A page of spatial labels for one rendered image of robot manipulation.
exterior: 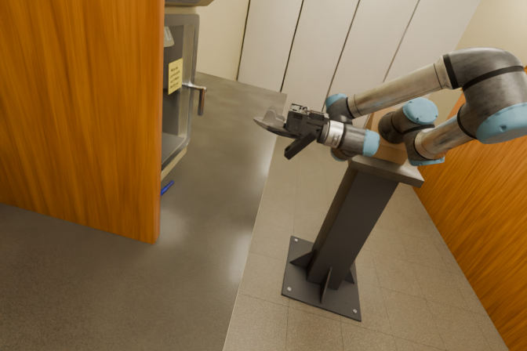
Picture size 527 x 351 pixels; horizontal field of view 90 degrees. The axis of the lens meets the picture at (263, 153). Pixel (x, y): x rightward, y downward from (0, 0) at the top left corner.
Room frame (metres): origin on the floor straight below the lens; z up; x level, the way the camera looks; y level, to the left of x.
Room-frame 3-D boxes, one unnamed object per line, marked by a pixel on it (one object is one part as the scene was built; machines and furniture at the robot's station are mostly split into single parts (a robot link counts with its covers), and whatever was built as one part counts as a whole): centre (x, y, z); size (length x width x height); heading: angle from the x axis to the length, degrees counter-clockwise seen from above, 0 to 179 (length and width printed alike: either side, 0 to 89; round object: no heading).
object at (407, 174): (1.19, -0.56, 0.92); 0.32 x 0.32 x 0.04; 84
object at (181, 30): (0.63, 0.27, 1.19); 0.30 x 0.01 x 0.40; 178
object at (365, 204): (1.19, -0.56, 0.45); 0.48 x 0.48 x 0.90; 84
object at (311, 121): (0.73, -0.10, 1.17); 0.12 x 0.08 x 0.09; 88
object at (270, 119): (0.72, 0.01, 1.17); 0.09 x 0.03 x 0.06; 88
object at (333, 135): (0.72, -0.18, 1.17); 0.08 x 0.05 x 0.08; 178
